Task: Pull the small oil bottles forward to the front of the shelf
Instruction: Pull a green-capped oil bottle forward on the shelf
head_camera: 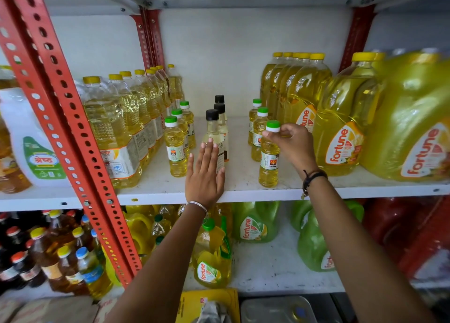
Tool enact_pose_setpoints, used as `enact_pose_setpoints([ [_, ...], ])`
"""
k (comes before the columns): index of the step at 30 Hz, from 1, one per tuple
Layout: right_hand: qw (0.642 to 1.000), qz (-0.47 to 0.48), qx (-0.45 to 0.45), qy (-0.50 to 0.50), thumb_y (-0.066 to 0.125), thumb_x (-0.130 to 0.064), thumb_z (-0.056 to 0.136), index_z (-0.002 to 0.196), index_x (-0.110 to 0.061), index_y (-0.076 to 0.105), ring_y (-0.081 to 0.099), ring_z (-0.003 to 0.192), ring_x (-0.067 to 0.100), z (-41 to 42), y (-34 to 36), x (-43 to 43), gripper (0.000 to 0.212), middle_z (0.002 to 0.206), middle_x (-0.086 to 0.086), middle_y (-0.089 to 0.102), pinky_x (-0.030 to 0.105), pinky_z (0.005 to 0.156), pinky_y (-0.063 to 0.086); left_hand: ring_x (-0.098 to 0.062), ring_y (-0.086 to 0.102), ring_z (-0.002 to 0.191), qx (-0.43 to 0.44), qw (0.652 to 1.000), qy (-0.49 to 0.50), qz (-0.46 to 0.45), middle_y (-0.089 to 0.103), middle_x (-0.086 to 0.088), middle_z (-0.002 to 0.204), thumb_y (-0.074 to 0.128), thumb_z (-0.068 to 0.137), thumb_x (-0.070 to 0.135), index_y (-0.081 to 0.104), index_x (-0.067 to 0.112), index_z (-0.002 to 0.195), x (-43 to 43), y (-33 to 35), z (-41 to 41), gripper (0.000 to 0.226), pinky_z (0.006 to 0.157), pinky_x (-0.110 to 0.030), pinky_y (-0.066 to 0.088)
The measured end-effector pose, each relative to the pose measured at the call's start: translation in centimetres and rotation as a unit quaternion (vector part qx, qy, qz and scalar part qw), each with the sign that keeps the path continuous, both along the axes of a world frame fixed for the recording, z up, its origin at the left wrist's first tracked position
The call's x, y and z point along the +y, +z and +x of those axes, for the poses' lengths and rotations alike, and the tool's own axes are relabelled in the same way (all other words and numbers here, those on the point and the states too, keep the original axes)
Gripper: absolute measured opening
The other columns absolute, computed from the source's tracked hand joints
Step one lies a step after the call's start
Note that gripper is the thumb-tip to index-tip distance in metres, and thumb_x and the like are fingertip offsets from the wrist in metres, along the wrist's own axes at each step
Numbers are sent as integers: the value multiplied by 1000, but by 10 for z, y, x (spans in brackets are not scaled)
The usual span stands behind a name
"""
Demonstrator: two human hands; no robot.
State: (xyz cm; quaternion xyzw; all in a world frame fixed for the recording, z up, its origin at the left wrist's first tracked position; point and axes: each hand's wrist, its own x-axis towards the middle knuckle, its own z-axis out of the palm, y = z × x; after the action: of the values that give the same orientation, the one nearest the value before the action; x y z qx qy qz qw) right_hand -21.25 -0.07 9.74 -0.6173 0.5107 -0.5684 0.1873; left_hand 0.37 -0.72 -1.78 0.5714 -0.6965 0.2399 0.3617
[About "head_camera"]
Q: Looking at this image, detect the yellow oil jug green cap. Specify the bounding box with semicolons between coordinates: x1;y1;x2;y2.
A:
191;217;233;289

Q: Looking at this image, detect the red slotted shelf post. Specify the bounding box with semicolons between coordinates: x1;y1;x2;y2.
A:
0;0;143;287
338;4;377;73
130;8;166;70

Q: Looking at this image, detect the black thread bracelet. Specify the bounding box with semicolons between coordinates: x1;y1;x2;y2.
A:
301;169;328;200

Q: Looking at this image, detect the silver bangle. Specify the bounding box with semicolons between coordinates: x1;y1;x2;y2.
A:
185;201;209;222

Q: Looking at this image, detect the cluster of amber oil bottles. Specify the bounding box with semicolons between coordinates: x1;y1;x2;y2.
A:
0;208;114;300

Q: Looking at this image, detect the person's right forearm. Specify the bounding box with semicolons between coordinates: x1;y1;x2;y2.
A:
304;174;438;323

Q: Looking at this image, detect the beige sack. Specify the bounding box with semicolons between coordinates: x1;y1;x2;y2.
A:
0;295;118;323

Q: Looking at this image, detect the person's left forearm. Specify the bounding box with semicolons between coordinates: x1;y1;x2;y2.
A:
105;205;209;323

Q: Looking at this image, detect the yellow jug with handle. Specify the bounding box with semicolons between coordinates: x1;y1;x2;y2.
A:
122;205;155;265

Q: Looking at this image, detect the large yellow oil jug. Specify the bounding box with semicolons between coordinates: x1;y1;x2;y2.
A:
360;49;450;183
312;52;386;177

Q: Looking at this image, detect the white oil jug green label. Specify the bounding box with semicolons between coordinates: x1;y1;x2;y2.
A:
0;87;72;188

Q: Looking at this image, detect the red oil jug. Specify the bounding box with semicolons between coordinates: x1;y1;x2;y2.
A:
362;196;450;281

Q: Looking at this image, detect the amber oil bottle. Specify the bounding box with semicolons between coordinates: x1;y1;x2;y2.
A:
0;115;33;194

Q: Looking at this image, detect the person's right hand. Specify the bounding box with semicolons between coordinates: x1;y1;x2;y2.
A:
262;123;319;180

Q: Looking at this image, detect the small green-capped oil bottle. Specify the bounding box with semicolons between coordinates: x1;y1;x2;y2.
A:
248;99;263;146
259;120;281;189
164;116;188;178
179;101;197;150
171;109;191;158
251;107;270;162

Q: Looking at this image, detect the row of yellow-capped oil bottles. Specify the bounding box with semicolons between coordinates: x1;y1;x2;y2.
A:
75;64;186;190

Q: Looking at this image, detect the tall orange-label oil bottle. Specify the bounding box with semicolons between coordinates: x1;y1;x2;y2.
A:
275;52;303;123
281;52;311;125
283;53;333;134
266;52;294;120
260;52;283;107

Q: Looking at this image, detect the small dark-capped oil bottle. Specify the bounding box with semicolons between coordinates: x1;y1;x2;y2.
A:
151;214;173;247

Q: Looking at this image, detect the yellow packet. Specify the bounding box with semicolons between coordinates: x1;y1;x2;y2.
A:
175;288;242;323

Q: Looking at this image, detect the person's left hand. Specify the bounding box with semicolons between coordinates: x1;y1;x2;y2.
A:
184;138;226;210

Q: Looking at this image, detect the clear plastic container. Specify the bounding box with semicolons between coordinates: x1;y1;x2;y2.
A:
240;295;319;323

